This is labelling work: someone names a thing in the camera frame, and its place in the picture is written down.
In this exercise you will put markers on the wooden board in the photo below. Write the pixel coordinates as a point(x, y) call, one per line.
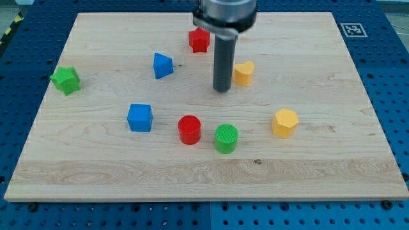
point(81, 149)

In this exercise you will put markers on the green star block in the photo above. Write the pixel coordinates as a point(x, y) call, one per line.
point(66, 80)

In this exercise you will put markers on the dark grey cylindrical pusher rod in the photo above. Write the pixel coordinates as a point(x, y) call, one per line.
point(224, 52)

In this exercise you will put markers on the green cylinder block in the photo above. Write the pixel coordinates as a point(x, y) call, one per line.
point(226, 136)

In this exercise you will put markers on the white fiducial marker tag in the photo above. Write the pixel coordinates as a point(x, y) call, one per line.
point(353, 30)

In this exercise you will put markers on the red cylinder block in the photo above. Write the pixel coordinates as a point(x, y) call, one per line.
point(189, 128)

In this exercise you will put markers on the blue cube block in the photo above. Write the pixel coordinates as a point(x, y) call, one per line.
point(140, 117)

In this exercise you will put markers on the blue triangle block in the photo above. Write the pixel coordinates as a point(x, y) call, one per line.
point(162, 65)

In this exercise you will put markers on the red star block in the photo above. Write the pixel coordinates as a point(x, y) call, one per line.
point(199, 40)

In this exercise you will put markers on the yellow heart block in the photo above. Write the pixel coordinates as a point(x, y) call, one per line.
point(243, 73)

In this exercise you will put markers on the yellow hexagon block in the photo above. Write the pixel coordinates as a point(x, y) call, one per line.
point(284, 123)

